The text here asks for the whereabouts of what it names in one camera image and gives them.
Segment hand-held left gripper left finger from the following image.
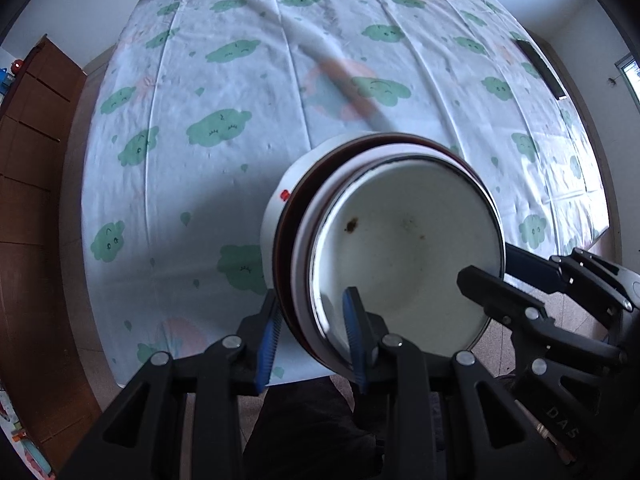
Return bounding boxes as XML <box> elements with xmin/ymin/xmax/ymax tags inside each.
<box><xmin>60</xmin><ymin>290</ymin><xmax>286</xmax><ymax>480</ymax></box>

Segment cloud print tablecloth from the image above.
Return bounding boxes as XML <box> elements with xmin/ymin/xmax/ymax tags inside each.
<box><xmin>80</xmin><ymin>0</ymin><xmax>612</xmax><ymax>393</ymax></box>

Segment red plastic bowl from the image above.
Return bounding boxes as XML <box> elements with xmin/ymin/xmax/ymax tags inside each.
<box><xmin>274</xmin><ymin>132</ymin><xmax>493</xmax><ymax>376</ymax></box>

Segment brown wooden sideboard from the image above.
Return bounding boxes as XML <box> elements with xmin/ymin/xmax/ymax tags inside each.
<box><xmin>0</xmin><ymin>34</ymin><xmax>123</xmax><ymax>471</ymax></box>

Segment stainless steel bowl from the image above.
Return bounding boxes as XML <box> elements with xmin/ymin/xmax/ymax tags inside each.
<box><xmin>260</xmin><ymin>132</ymin><xmax>471</xmax><ymax>378</ymax></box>

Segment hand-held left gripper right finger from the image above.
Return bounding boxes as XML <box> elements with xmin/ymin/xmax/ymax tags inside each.
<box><xmin>341</xmin><ymin>286</ymin><xmax>576</xmax><ymax>480</ymax></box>

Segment colourful printed cloth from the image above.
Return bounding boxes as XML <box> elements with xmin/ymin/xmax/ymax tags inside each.
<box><xmin>0</xmin><ymin>390</ymin><xmax>53</xmax><ymax>476</ymax></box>

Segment window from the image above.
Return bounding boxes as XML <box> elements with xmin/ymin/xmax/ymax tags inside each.
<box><xmin>615</xmin><ymin>52</ymin><xmax>640</xmax><ymax>106</ymax></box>

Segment white enamel bowl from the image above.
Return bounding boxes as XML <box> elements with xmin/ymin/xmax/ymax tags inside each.
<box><xmin>294</xmin><ymin>142</ymin><xmax>507</xmax><ymax>376</ymax></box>

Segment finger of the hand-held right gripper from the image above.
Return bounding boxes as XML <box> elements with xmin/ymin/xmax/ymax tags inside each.
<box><xmin>505</xmin><ymin>242</ymin><xmax>640</xmax><ymax>321</ymax></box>
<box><xmin>457</xmin><ymin>266</ymin><xmax>626</xmax><ymax>386</ymax></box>

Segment black smartphone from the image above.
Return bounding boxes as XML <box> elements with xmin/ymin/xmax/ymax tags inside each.
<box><xmin>516</xmin><ymin>37</ymin><xmax>566</xmax><ymax>101</ymax></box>

